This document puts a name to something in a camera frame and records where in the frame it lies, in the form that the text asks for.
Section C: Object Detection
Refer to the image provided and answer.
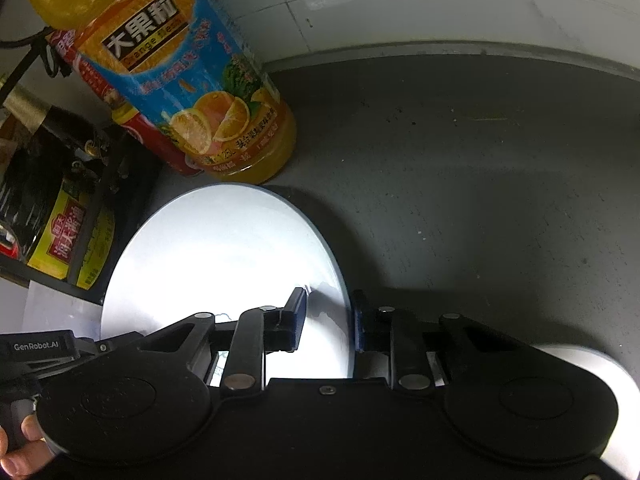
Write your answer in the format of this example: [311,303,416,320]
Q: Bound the small white plate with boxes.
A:
[101,184,354,379]

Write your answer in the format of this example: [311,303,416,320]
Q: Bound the large white sweet plate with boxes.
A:
[536,344,639,479]

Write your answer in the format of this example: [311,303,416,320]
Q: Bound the person left hand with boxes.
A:
[0,414,54,479]

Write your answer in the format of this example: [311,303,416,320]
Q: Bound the orange juice bottle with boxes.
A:
[29,0,296,184]

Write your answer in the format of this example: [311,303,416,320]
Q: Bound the soy sauce jug red handle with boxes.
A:
[1,87,160,291]

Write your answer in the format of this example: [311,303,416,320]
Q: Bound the black power cable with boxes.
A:
[0,27,72,106]

